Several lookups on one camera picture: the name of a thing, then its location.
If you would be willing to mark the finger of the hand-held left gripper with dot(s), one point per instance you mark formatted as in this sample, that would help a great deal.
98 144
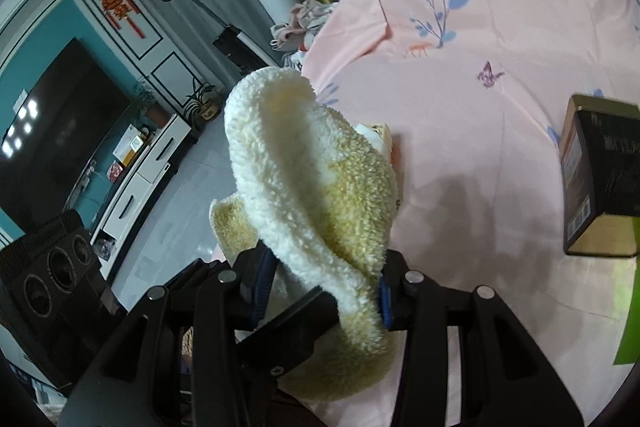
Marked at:
295 332

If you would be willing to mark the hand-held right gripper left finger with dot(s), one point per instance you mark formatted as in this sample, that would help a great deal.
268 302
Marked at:
265 279

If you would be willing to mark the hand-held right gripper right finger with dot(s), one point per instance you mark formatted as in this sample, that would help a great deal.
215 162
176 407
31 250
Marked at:
385 302

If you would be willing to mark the white and yellow fleece towel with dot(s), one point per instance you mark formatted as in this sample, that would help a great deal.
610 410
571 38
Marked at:
300 167

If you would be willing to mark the green storage bin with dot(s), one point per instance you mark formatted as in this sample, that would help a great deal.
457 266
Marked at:
631 317

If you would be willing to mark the small red box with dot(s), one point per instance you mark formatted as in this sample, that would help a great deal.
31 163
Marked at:
116 172

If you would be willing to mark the black flat screen television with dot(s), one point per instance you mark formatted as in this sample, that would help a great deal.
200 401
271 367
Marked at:
55 132

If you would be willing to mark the white television cabinet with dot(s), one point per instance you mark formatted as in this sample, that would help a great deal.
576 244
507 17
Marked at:
150 167

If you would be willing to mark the cardboard box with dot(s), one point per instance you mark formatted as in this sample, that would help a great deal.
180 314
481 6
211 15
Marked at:
127 142

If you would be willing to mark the yellow leaf print tissue pack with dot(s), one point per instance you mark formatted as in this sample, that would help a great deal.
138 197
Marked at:
380 134

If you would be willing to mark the pink printed bed sheet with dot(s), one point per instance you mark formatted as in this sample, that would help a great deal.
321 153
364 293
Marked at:
475 157

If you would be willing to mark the potted plant in yellow pot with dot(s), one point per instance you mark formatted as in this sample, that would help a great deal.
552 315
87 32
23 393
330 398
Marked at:
202 104

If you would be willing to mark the potted plant in brown pot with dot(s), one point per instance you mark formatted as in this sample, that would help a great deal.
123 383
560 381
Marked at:
157 112

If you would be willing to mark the upright vacuum cleaner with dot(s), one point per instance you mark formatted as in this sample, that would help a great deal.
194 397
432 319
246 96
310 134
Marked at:
235 44

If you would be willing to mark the black and gold tin box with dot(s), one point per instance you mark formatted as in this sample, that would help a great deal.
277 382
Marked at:
595 167

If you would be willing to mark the pile of clothes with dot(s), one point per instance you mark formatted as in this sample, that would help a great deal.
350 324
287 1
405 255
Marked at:
305 19

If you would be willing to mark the white cylinder lamp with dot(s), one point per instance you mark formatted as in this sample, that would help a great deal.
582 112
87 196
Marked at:
277 2

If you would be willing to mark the red knot wall decoration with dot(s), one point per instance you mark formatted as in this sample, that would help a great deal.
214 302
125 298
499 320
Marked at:
116 4

